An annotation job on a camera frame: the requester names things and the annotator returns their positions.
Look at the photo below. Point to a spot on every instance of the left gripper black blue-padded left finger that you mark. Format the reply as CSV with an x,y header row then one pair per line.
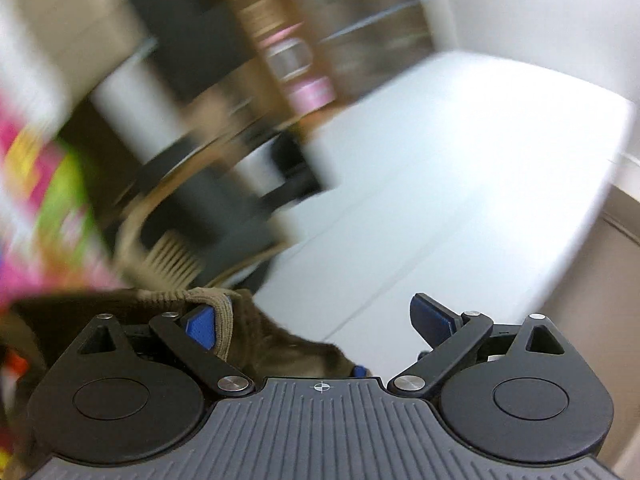
x,y
191,338

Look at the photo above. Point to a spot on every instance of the colourful cartoon patchwork blanket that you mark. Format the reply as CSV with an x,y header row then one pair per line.
x,y
49,240

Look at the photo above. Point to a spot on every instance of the brown polka dot corduroy dress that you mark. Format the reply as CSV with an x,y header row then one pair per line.
x,y
36,330

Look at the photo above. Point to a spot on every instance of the white wardrobe cabinet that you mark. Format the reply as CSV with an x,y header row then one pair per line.
x,y
474,177

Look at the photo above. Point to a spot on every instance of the beige black mesh office chair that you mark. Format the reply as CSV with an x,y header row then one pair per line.
x,y
218,151

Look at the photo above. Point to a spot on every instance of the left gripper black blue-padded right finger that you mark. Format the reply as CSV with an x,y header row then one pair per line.
x,y
454,340

